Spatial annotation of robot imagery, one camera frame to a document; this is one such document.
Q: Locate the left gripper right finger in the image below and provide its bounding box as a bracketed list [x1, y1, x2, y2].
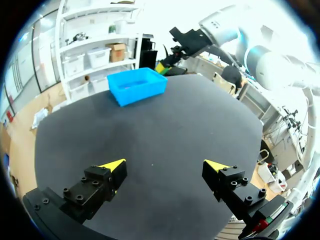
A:
[201, 159, 270, 223]

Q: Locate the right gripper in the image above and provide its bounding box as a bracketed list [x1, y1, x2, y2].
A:
[154, 26, 214, 75]

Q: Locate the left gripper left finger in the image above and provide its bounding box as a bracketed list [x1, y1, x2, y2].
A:
[59, 158, 128, 221]

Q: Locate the blue plastic bin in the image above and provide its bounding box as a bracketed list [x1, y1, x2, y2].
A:
[106, 67, 169, 108]

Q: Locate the person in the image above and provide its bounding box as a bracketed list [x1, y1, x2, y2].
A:
[220, 65, 243, 89]

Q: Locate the white cable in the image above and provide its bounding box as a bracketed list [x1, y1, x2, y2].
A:
[279, 53, 320, 201]

